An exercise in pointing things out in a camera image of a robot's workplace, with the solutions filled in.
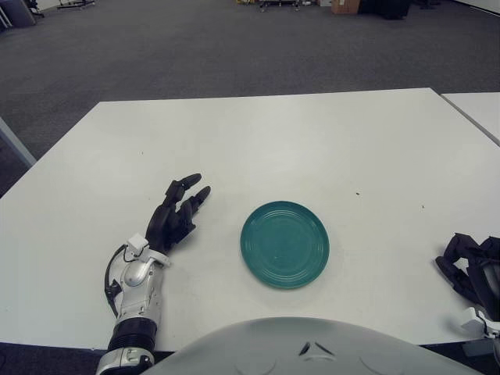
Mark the round green plate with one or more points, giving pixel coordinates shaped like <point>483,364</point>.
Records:
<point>285,245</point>

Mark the grey edged side table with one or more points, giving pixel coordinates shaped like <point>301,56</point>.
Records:
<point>15,142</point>

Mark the white neighbouring table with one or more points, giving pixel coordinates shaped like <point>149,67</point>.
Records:
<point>480,109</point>

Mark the grey robot torso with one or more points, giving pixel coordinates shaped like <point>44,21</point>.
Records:
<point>304,351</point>

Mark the black floor stand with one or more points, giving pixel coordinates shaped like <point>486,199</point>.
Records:
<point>76,4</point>

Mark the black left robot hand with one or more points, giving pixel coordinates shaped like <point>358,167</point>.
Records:
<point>164,226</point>

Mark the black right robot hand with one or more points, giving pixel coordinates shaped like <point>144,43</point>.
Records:
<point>484,277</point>

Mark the brown cardboard box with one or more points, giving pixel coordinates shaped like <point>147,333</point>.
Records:
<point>345,7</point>

